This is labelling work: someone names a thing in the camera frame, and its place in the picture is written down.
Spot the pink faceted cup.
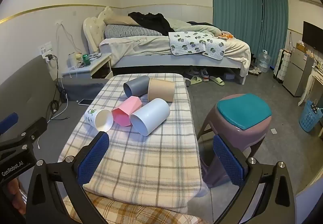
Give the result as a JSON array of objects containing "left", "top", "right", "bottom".
[{"left": 112, "top": 96, "right": 142, "bottom": 127}]

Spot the white cup green print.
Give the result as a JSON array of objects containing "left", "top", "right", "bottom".
[{"left": 84, "top": 108, "right": 113, "bottom": 132}]

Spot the light blue cup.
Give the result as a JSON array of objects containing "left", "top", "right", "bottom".
[{"left": 130, "top": 98, "right": 170, "bottom": 136}]

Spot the grey cup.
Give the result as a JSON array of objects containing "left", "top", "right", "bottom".
[{"left": 123, "top": 76, "right": 150, "bottom": 97}]

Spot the tan cup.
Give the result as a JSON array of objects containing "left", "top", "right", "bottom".
[{"left": 148, "top": 78, "right": 175, "bottom": 102}]

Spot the person's left hand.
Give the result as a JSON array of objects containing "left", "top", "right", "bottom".
[{"left": 7, "top": 178, "right": 26, "bottom": 215}]

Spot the purple plastic stool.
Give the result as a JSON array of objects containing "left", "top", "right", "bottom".
[{"left": 196, "top": 93, "right": 273, "bottom": 186}]

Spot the smartphone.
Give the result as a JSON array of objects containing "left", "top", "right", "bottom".
[{"left": 78, "top": 99, "right": 94, "bottom": 106}]

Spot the blue laundry basket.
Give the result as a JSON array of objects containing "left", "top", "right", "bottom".
[{"left": 299, "top": 100, "right": 322, "bottom": 133}]

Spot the plaid blanket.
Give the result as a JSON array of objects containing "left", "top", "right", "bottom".
[{"left": 57, "top": 72, "right": 205, "bottom": 214}]

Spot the green soda can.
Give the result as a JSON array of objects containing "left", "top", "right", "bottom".
[{"left": 82, "top": 54, "right": 91, "bottom": 66}]

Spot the white nightstand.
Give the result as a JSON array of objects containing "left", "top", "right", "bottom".
[{"left": 61, "top": 53, "right": 113, "bottom": 79}]

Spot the white headboard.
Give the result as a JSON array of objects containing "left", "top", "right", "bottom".
[{"left": 83, "top": 6, "right": 113, "bottom": 54}]

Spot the white suitcase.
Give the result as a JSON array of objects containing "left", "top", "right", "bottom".
[{"left": 273, "top": 49, "right": 291, "bottom": 83}]

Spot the striped pillow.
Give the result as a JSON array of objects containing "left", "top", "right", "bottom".
[{"left": 104, "top": 24, "right": 163, "bottom": 38}]

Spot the green slipper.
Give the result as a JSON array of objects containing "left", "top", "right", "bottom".
[{"left": 209, "top": 76, "right": 225, "bottom": 86}]

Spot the silver cabinet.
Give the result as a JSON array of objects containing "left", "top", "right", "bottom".
[{"left": 282, "top": 49, "right": 314, "bottom": 97}]

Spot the water jug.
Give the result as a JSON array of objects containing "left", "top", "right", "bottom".
[{"left": 257, "top": 50, "right": 271, "bottom": 73}]

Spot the bed with beige sheets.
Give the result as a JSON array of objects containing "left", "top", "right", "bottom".
[{"left": 83, "top": 5, "right": 252, "bottom": 85}]

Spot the black television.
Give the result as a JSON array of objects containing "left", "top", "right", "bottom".
[{"left": 302, "top": 21, "right": 323, "bottom": 53}]

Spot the black clothes pile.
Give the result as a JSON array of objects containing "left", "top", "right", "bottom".
[{"left": 128, "top": 12, "right": 175, "bottom": 36}]

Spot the white leaf print mat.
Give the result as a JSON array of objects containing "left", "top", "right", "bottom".
[{"left": 169, "top": 31, "right": 227, "bottom": 60}]

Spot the teal curtain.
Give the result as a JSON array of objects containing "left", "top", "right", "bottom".
[{"left": 213, "top": 0, "right": 288, "bottom": 63}]

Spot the black cable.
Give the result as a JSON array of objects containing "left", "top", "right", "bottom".
[{"left": 46, "top": 54, "right": 67, "bottom": 119}]

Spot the white charging cable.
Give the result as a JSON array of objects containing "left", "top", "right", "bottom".
[{"left": 36, "top": 97, "right": 70, "bottom": 150}]

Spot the wall power outlet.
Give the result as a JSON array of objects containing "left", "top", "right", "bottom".
[{"left": 38, "top": 42, "right": 52, "bottom": 63}]

